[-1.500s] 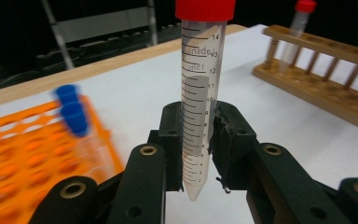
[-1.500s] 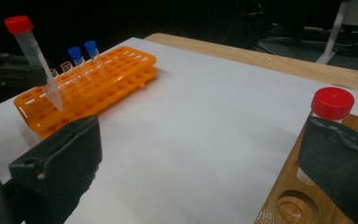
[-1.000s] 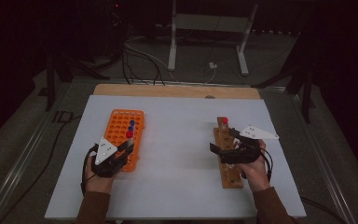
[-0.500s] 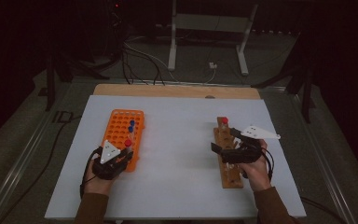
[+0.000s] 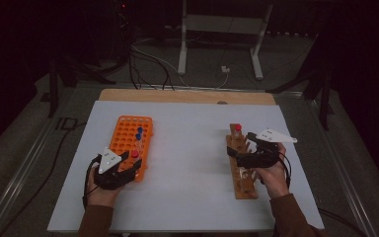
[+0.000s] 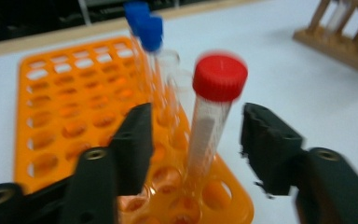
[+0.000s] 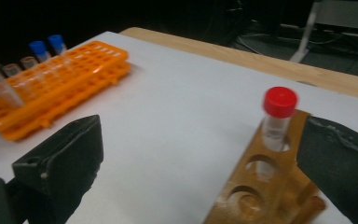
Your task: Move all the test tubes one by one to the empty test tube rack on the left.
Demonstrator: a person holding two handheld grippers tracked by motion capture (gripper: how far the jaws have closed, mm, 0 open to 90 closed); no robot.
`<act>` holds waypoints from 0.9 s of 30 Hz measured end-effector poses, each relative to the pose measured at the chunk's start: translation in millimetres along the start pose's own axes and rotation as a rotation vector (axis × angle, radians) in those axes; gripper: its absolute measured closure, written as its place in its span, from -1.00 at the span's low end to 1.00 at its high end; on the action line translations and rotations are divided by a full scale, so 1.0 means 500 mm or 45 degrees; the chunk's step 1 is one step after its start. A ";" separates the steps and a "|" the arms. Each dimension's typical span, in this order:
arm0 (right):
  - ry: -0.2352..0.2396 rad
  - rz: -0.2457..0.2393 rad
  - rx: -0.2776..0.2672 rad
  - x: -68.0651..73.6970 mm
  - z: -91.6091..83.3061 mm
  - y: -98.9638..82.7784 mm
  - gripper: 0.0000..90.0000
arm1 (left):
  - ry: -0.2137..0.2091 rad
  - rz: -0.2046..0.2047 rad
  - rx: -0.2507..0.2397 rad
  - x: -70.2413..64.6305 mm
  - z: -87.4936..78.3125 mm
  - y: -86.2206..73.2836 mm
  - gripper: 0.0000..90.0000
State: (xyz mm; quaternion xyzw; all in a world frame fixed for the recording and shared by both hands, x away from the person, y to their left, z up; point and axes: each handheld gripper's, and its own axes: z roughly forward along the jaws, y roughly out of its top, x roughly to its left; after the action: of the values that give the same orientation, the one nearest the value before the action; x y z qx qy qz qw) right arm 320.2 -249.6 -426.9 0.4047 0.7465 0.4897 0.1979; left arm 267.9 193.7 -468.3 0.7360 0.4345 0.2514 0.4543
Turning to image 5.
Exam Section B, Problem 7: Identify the right hand-held gripper cable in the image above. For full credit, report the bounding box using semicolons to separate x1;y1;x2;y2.
275;150;293;190

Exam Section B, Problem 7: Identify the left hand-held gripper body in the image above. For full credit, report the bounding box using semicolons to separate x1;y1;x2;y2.
93;146;138;192

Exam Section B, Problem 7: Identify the white floor cable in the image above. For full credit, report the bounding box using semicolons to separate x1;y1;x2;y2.
215;71;231;89

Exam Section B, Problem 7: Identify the long black floor cable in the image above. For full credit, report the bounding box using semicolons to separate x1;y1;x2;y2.
317;206;368;237
0;121;87;237

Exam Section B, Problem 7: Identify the black tripod stand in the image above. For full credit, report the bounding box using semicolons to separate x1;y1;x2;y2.
46;53;116;119
265;33;336;131

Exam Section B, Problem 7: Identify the left hand-held gripper cable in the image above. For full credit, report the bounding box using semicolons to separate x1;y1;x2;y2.
81;153;102;209

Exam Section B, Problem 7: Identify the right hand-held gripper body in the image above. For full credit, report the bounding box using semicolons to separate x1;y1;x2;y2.
236;127;298;169

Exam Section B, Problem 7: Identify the white table mat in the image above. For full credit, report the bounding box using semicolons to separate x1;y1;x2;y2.
46;100;326;233

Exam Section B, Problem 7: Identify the grey metal stand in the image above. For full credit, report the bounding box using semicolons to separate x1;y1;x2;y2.
177;0;274;81

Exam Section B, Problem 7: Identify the wooden tube rack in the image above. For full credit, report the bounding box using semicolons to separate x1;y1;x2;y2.
225;122;260;200

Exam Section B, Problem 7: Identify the orange plastic tube rack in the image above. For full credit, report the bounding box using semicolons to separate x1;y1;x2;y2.
108;115;155;183

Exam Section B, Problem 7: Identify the person's right hand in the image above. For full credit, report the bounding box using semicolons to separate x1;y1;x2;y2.
258;142;291;200

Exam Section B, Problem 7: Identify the hand-held gripper cable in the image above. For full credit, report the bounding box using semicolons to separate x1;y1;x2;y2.
81;153;102;209
275;150;293;190

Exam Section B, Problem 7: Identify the person's left hand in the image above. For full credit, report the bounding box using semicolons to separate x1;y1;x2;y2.
86;163;123;207

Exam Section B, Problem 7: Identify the dark equipment rack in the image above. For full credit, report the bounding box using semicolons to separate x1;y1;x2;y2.
111;0;136;65

